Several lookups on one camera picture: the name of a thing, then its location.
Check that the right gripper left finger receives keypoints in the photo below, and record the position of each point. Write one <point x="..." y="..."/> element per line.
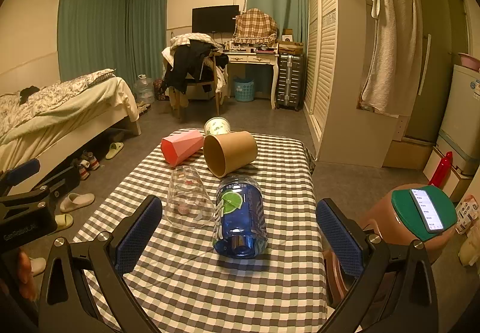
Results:
<point x="66" y="303"/>

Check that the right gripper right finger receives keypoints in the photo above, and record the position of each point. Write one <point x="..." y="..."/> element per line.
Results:
<point x="397" y="279"/>

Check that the white leaf-print paper cup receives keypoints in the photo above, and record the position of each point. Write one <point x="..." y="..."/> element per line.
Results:
<point x="217" y="126"/>

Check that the pink faceted cup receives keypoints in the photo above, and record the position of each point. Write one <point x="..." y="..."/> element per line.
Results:
<point x="178" y="147"/>

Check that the brown kraft paper cup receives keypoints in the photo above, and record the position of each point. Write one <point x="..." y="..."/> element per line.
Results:
<point x="229" y="152"/>

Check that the green slipper near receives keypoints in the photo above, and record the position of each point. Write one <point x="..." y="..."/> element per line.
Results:
<point x="63" y="222"/>

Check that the white slipper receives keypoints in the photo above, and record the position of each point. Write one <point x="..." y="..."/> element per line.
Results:
<point x="74" y="201"/>
<point x="38" y="265"/>

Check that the white slipper lower left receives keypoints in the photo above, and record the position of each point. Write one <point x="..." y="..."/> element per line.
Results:
<point x="38" y="265"/>

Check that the brown plastic stool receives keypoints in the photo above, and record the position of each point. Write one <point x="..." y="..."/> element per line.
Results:
<point x="397" y="220"/>

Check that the smartphone with lit screen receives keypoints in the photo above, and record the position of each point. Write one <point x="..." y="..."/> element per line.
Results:
<point x="427" y="211"/>

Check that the sneaker pair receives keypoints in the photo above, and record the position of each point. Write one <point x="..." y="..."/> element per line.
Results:
<point x="85" y="164"/>

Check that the green notebook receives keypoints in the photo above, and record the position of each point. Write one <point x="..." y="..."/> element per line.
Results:
<point x="407" y="212"/>

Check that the bed with floral bedding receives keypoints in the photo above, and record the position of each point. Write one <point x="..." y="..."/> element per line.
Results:
<point x="59" y="119"/>

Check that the grey checkered tablecloth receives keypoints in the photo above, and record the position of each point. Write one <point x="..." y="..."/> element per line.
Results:
<point x="184" y="285"/>

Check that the green slipper under bed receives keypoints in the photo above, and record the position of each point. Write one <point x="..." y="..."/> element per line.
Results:
<point x="114" y="150"/>

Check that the red bottle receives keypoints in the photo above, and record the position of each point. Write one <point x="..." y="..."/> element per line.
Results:
<point x="441" y="172"/>

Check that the cardboard box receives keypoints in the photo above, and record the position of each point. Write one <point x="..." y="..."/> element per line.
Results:
<point x="407" y="155"/>

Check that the large water jug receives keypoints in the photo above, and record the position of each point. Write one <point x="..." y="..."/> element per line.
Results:
<point x="144" y="89"/>

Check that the white small refrigerator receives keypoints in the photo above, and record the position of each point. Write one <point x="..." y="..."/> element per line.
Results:
<point x="459" y="130"/>

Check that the green curtain left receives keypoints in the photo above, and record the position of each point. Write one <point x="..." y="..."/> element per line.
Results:
<point x="125" y="35"/>

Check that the hanging white towel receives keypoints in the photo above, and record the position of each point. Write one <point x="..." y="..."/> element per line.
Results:
<point x="394" y="72"/>

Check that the dark ribbed suitcase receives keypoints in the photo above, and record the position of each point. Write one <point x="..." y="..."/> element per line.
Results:
<point x="290" y="83"/>

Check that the wooden chair with clothes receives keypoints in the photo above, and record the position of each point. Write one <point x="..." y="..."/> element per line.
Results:
<point x="193" y="59"/>

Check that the pink basin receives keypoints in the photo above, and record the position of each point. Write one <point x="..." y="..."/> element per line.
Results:
<point x="469" y="61"/>

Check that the teal laundry basket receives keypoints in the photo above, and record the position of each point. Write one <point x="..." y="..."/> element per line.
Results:
<point x="244" y="89"/>

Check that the white desk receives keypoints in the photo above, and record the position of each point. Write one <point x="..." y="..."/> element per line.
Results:
<point x="259" y="59"/>

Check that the black television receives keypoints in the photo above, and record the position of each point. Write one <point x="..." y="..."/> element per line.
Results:
<point x="215" y="19"/>

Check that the white louvered wardrobe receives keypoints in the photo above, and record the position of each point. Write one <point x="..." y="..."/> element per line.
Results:
<point x="341" y="132"/>

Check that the plaid cloth bundle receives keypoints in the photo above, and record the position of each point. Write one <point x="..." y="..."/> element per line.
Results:
<point x="255" y="27"/>

